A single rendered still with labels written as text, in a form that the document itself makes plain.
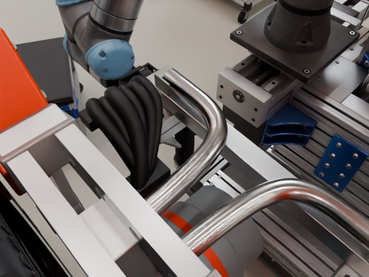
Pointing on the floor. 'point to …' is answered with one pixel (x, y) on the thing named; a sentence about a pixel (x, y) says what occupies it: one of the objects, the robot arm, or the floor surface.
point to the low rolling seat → (54, 74)
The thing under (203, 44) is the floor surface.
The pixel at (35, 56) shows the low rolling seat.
